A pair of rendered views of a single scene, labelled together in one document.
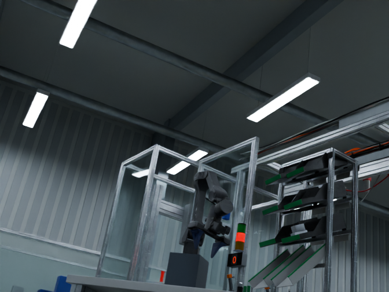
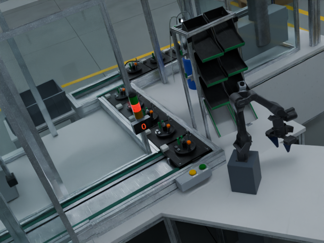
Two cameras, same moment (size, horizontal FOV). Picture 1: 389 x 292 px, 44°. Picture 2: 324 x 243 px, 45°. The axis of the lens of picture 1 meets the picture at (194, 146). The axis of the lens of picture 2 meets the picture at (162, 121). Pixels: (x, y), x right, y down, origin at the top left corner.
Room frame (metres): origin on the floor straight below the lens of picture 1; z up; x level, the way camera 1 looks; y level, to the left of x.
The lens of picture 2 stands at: (2.22, 1.63, 2.47)
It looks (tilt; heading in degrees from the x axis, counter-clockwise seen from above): 32 degrees down; 281
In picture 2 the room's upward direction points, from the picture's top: 16 degrees counter-clockwise
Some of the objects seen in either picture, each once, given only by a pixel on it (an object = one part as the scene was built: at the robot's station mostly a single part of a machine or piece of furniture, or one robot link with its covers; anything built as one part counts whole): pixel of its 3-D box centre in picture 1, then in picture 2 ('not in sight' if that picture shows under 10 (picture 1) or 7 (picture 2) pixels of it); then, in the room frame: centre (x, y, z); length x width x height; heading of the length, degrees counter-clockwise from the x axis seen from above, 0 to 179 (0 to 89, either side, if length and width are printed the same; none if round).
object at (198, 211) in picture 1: (199, 205); (240, 121); (2.14, -0.07, 1.30); 0.07 x 0.06 x 0.32; 109
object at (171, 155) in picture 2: not in sight; (185, 150); (2.49, -0.34, 0.96); 0.24 x 0.24 x 0.02; 31
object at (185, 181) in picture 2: not in sight; (193, 176); (2.46, -0.12, 0.93); 0.21 x 0.07 x 0.06; 31
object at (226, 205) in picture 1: (221, 203); (283, 112); (1.91, -0.15, 1.25); 0.12 x 0.08 x 0.11; 19
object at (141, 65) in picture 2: not in sight; (133, 66); (2.95, -1.63, 1.01); 0.24 x 0.24 x 0.13; 31
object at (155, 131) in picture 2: not in sight; (164, 127); (2.63, -0.56, 1.01); 0.24 x 0.24 x 0.13; 31
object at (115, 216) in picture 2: not in sight; (161, 189); (2.65, -0.07, 0.91); 0.89 x 0.06 x 0.11; 31
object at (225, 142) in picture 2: not in sight; (156, 135); (2.73, -0.72, 0.85); 1.50 x 1.41 x 0.03; 31
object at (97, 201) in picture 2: not in sight; (144, 176); (2.76, -0.21, 0.91); 0.84 x 0.28 x 0.10; 31
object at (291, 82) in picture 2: not in sight; (265, 93); (1.80, -1.71, 0.43); 1.11 x 0.68 x 0.86; 31
